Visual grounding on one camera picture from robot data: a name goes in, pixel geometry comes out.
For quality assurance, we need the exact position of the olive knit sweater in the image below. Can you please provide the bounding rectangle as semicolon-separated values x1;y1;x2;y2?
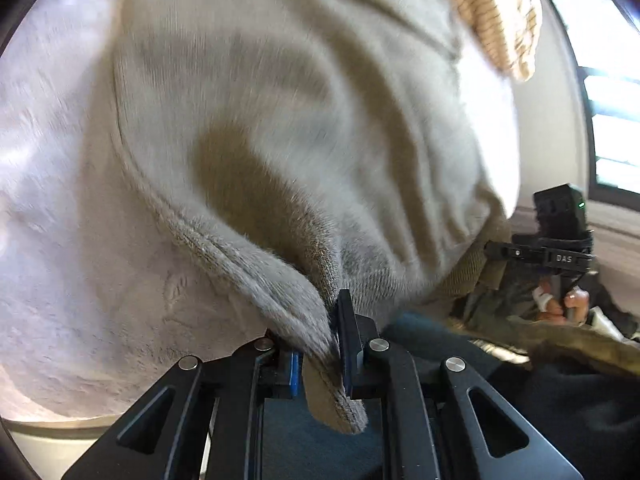
113;0;510;434

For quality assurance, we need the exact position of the person's right hand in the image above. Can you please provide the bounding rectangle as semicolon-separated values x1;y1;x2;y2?
532;278;590;325

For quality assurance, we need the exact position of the lavender textured bedspread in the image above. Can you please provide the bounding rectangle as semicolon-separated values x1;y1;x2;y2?
1;0;265;424

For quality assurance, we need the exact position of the cream striped garment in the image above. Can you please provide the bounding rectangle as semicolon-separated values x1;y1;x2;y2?
451;0;542;82

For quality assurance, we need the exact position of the black framed window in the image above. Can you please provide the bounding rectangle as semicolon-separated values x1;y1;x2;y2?
549;0;639;210

